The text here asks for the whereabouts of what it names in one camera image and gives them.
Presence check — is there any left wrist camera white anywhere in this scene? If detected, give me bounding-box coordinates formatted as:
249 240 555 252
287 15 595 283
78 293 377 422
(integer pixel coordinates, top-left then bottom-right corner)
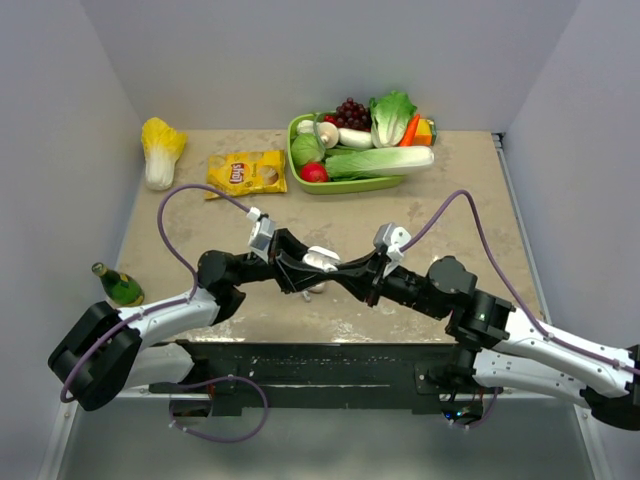
246 207 276 262

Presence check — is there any green plastic basket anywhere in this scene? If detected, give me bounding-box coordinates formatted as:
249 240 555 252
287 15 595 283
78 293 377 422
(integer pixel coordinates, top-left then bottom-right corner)
285 113 405 195

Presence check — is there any white earbud charging case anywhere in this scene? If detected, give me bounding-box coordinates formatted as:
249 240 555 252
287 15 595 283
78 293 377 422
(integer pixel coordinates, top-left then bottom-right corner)
302 246 341 272

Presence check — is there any round green cabbage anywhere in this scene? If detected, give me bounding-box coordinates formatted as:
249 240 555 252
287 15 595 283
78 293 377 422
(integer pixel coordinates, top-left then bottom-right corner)
290 133 325 169

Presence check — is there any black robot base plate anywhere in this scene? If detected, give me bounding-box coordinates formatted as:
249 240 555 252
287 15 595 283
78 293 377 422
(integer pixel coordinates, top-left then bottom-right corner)
150 341 495 422

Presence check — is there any green champagne bottle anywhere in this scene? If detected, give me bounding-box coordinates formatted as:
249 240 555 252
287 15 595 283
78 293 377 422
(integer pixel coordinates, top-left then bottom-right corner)
91 262 145 307

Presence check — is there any red apple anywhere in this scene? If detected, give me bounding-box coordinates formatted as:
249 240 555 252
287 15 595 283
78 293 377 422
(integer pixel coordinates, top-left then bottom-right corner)
299 162 330 183

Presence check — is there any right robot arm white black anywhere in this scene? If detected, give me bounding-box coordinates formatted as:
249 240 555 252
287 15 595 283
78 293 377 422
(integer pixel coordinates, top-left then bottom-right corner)
328 252 639 431

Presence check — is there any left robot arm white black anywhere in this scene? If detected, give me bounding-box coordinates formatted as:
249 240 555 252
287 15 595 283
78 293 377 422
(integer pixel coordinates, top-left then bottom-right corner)
48 228 309 411

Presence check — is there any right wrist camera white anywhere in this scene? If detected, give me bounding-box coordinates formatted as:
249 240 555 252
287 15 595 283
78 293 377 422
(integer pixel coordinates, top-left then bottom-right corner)
373 222 412 262

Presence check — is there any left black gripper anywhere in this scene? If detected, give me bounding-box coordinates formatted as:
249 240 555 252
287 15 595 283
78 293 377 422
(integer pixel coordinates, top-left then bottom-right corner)
234 228 335 294

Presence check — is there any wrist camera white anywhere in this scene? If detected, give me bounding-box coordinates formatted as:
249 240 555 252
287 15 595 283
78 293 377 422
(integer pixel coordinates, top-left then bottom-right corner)
246 207 276 262
373 222 412 262

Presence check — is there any white daikon radish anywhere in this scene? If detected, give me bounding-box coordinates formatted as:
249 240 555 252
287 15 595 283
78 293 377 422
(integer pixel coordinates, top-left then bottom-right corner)
338 128 374 150

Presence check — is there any beige earbud case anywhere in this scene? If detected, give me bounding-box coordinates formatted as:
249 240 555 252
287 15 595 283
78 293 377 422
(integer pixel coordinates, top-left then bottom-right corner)
308 282 326 294

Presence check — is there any yellow Lays chips bag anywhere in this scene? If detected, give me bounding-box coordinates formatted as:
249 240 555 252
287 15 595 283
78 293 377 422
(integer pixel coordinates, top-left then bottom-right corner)
206 150 288 197

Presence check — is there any long white green cabbage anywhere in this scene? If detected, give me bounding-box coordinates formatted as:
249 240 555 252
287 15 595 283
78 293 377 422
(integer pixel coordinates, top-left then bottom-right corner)
325 146 435 179

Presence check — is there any orange pumpkin slice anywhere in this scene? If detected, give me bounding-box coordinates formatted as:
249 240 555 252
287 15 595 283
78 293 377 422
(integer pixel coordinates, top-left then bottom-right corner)
412 118 437 147

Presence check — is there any yellow napa cabbage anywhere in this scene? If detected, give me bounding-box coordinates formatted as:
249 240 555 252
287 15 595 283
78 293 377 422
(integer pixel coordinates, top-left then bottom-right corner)
141 117 188 191

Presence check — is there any aluminium frame rail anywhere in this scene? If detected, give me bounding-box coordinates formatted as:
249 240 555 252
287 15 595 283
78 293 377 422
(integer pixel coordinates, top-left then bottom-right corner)
491 132 553 325

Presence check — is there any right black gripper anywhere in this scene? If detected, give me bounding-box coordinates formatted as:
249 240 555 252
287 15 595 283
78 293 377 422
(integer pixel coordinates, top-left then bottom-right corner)
329 246 447 320

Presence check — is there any beige mushroom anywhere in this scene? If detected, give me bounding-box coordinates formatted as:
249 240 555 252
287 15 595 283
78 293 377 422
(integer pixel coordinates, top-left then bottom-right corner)
314 122 340 149

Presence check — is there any orange carrot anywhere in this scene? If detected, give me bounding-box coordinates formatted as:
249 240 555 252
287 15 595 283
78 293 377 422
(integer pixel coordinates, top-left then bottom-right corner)
398 114 421 147

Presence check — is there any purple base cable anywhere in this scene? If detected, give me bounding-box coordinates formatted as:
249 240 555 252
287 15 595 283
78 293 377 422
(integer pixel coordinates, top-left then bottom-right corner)
168 374 271 445
447 387 504 431

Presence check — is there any green leafy lettuce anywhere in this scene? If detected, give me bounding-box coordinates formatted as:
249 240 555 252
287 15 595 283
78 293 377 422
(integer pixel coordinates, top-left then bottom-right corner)
369 91 417 148

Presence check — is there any purple grapes bunch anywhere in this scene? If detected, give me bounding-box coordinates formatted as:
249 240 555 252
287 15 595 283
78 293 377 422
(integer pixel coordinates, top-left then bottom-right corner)
333 97 372 132

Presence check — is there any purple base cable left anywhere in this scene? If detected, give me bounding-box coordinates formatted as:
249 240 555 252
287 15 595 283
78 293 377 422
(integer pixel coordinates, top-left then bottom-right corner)
168 374 271 445

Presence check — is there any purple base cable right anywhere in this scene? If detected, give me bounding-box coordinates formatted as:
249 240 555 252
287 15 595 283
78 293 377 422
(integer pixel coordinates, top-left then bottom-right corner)
447 387 504 431

